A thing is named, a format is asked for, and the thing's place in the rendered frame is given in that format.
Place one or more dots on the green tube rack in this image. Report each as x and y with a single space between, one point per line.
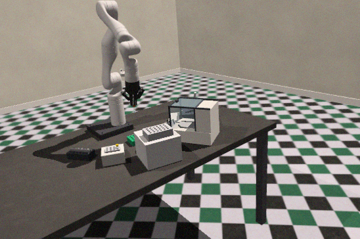
131 140

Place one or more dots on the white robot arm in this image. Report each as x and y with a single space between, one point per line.
116 33

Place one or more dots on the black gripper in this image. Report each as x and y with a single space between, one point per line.
133 92

